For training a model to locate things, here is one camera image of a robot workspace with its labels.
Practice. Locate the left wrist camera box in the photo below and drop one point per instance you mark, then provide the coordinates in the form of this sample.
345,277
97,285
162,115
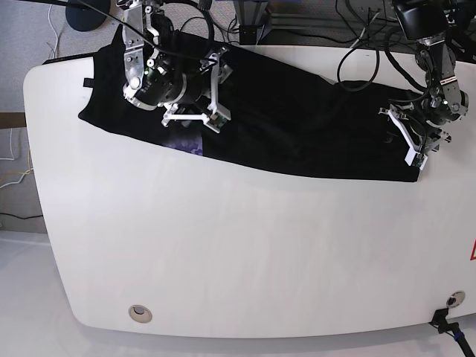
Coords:
416,159

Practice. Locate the dark round stand base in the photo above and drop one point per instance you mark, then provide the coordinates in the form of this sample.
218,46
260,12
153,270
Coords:
84,19

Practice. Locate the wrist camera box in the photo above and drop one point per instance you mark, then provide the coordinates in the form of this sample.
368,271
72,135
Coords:
416,159
218,119

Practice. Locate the metal table grommet right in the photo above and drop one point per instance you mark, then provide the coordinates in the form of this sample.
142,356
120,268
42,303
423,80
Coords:
455,299

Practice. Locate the black flat bar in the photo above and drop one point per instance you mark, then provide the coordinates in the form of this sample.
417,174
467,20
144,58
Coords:
68,58

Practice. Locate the black T-shirt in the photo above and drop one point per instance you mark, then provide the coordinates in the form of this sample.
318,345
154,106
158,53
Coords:
283,120

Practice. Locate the metal table grommet left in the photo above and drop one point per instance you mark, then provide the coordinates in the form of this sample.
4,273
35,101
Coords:
140,314

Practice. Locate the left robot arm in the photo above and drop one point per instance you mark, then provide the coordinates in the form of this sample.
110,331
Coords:
413,83

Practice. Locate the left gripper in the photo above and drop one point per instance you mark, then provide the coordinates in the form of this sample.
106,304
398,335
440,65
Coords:
419,135

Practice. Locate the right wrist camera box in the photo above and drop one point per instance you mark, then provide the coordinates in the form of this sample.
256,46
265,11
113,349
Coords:
218,119

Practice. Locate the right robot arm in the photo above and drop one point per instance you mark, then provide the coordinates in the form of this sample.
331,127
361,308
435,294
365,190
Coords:
158,74

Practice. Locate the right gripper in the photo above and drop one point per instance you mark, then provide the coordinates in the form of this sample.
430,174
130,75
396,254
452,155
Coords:
194,97

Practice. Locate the aluminium frame post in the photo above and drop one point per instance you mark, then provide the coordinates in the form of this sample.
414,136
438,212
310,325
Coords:
254,19

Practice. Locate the black clamp with cable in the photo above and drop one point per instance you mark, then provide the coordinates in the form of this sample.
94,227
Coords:
440,323

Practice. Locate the red warning triangle sticker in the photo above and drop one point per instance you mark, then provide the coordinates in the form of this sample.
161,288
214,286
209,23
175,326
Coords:
473,253

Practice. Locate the metal table grommet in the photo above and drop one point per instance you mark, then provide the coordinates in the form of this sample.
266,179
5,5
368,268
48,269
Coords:
140,314
455,299

